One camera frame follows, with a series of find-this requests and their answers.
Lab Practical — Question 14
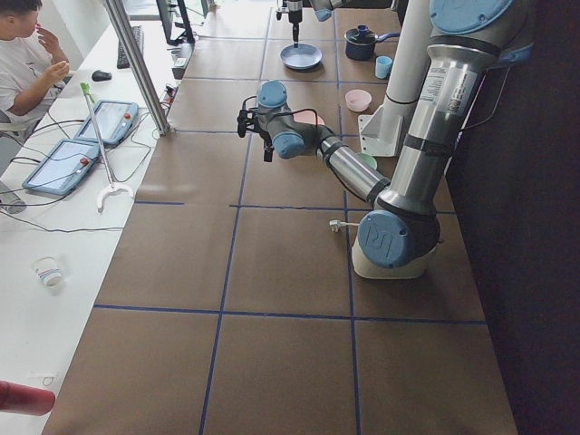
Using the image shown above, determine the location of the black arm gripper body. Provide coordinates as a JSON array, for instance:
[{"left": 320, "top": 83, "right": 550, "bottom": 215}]
[
  {"left": 275, "top": 0, "right": 303, "bottom": 24},
  {"left": 237, "top": 108, "right": 274, "bottom": 149}
]

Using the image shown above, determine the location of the light blue plate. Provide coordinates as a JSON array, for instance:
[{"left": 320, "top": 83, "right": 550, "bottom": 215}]
[{"left": 280, "top": 43, "right": 323, "bottom": 71}]

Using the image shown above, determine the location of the pink plate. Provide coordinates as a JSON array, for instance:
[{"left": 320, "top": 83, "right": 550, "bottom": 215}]
[{"left": 293, "top": 110, "right": 324, "bottom": 125}]

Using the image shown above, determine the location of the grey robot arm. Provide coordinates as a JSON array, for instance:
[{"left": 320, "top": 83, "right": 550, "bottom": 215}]
[
  {"left": 275, "top": 0, "right": 348, "bottom": 48},
  {"left": 237, "top": 1, "right": 536, "bottom": 279}
]

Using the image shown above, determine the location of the dark blue cooking pot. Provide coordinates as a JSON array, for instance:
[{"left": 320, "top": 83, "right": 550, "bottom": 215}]
[{"left": 344, "top": 24, "right": 401, "bottom": 61}]

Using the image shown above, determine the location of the light blue plastic cup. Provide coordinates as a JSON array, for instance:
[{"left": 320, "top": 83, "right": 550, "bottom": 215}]
[{"left": 374, "top": 55, "right": 392, "bottom": 80}]

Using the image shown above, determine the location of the pink plastic bowl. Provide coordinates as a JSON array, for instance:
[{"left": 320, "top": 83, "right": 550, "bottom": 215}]
[{"left": 344, "top": 89, "right": 372, "bottom": 112}]

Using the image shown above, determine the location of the green plastic bowl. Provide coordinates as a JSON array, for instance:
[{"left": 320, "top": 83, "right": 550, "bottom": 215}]
[{"left": 358, "top": 152, "right": 378, "bottom": 169}]

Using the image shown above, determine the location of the black monitor stand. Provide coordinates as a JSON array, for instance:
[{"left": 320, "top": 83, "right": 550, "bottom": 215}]
[{"left": 156, "top": 0, "right": 196, "bottom": 46}]

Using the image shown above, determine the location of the blue teach pendant tablet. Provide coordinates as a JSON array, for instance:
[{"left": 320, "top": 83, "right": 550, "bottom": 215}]
[{"left": 92, "top": 100, "right": 139, "bottom": 148}]

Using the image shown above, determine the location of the black keyboard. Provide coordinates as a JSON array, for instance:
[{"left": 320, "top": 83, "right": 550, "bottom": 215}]
[{"left": 116, "top": 24, "right": 145, "bottom": 70}]

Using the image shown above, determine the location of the reacher grabber stick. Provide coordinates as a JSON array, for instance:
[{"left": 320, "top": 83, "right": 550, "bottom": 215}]
[{"left": 80, "top": 82, "right": 134, "bottom": 213}]

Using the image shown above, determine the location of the black computer mouse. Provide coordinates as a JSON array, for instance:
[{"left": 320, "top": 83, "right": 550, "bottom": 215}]
[{"left": 92, "top": 70, "right": 112, "bottom": 82}]

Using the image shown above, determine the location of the person in white shirt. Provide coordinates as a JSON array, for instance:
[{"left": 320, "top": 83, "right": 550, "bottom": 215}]
[{"left": 1, "top": 1, "right": 70, "bottom": 124}]

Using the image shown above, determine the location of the paper cup on desk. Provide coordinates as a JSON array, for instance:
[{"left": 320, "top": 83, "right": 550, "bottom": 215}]
[{"left": 32, "top": 256, "right": 63, "bottom": 287}]

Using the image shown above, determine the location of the red cylinder object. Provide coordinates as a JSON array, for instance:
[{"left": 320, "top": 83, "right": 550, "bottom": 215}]
[{"left": 1, "top": 381, "right": 55, "bottom": 416}]

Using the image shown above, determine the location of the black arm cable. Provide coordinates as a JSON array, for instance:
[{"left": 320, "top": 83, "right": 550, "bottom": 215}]
[{"left": 242, "top": 94, "right": 319, "bottom": 141}]

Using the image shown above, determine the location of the white power cord with plug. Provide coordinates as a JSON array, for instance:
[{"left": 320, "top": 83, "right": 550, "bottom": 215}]
[{"left": 328, "top": 218, "right": 362, "bottom": 233}]

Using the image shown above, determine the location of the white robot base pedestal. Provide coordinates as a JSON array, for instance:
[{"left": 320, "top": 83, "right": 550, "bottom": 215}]
[{"left": 359, "top": 0, "right": 432, "bottom": 157}]

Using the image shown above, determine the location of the aluminium frame post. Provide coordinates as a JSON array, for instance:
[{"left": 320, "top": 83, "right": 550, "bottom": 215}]
[{"left": 104, "top": 0, "right": 170, "bottom": 137}]

